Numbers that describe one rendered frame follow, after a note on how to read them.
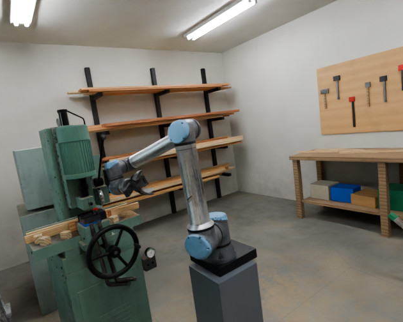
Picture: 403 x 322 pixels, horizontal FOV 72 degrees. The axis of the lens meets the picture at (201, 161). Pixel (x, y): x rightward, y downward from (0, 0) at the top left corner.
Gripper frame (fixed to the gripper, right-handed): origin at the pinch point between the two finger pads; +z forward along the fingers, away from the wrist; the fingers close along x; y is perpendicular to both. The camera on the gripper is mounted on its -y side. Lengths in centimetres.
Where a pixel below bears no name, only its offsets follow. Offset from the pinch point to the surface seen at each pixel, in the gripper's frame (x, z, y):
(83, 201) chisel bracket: -4.2, -40.8, -17.2
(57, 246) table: 6, -36, -44
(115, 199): 50, -209, 87
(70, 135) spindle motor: -41, -32, -6
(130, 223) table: 21.9, -29.0, -5.5
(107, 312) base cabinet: 58, -40, -42
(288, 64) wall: 4, -31, 344
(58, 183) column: -19, -62, -15
